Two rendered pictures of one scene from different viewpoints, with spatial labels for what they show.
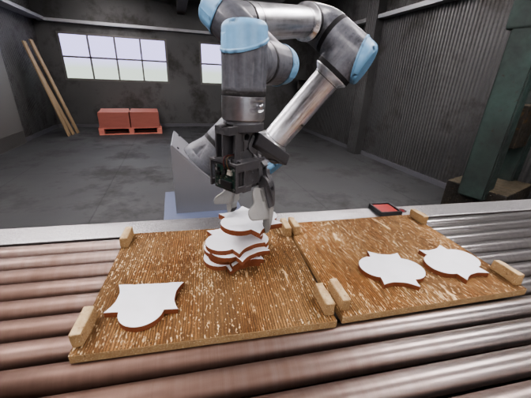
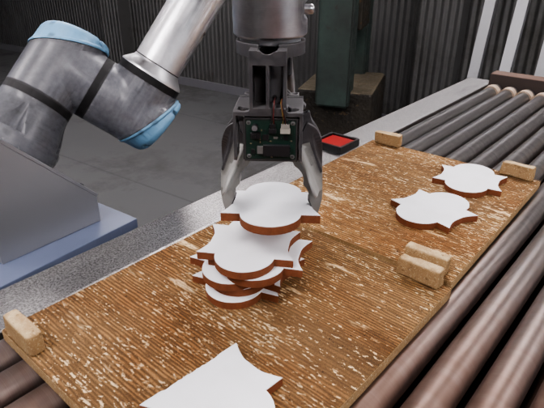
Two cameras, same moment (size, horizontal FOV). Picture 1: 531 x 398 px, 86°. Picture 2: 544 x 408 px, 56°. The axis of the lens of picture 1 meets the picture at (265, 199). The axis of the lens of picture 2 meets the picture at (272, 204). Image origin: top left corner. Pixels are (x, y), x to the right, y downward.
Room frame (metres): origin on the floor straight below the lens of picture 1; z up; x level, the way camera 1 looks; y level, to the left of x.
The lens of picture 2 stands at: (0.08, 0.37, 1.32)
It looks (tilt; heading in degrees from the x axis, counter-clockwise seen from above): 27 degrees down; 323
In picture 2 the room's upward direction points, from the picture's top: straight up
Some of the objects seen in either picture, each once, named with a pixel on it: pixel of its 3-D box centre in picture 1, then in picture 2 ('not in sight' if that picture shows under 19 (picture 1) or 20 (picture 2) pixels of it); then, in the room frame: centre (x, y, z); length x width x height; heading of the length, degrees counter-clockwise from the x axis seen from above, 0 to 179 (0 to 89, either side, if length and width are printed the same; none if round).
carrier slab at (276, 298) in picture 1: (212, 272); (239, 312); (0.49, 0.11, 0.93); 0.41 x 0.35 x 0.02; 102
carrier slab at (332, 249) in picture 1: (386, 253); (401, 195); (0.59, -0.30, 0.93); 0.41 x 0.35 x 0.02; 104
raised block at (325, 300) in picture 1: (323, 298); (420, 270); (0.40, -0.11, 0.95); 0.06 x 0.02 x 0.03; 12
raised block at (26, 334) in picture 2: (126, 237); (23, 332); (0.58, 0.33, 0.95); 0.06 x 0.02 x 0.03; 12
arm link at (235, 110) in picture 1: (244, 110); (273, 18); (0.51, 0.04, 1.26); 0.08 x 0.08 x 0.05
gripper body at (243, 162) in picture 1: (240, 155); (270, 99); (0.51, 0.05, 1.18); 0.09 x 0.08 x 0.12; 140
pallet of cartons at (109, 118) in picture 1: (130, 121); not in sight; (7.09, 3.37, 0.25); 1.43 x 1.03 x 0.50; 108
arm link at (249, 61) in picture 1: (245, 59); not in sight; (0.52, 0.04, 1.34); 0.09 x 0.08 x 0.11; 152
